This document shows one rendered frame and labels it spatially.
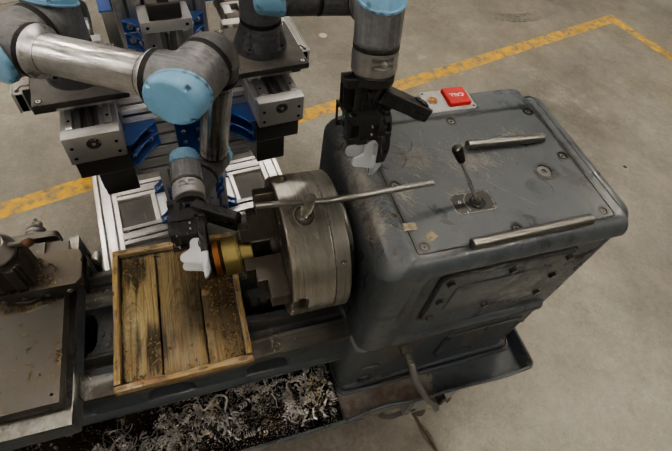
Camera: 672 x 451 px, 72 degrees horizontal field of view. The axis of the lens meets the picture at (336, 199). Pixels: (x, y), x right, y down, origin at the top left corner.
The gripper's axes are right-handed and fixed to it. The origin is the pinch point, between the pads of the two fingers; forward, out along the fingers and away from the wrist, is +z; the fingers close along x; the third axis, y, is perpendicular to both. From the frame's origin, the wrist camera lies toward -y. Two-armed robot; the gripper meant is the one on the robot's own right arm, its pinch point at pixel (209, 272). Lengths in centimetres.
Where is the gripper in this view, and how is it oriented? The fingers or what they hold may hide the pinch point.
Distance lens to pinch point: 104.5
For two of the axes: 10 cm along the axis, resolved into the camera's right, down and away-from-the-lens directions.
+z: 2.8, 7.8, -5.7
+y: -9.5, 1.6, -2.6
